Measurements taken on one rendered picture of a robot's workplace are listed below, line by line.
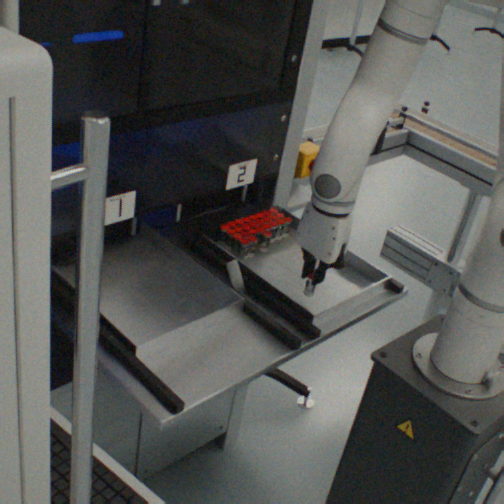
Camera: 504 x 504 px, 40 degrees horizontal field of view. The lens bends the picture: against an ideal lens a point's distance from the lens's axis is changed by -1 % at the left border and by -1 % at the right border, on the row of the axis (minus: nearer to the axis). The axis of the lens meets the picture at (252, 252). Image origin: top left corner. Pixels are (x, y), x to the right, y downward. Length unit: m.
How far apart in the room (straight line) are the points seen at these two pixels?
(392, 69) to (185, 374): 0.62
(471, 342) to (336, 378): 1.36
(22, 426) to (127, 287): 0.73
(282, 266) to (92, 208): 0.95
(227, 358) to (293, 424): 1.18
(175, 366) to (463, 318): 0.53
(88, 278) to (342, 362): 2.12
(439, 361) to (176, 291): 0.54
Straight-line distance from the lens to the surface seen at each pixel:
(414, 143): 2.36
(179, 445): 2.08
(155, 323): 1.32
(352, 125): 1.16
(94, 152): 0.60
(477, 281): 1.28
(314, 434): 2.42
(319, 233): 1.33
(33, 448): 0.75
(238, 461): 2.28
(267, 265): 1.53
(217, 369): 1.24
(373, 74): 1.18
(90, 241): 0.65
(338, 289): 1.51
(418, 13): 1.15
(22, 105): 0.53
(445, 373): 1.39
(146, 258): 1.49
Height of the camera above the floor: 1.71
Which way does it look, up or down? 32 degrees down
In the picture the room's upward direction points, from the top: 11 degrees clockwise
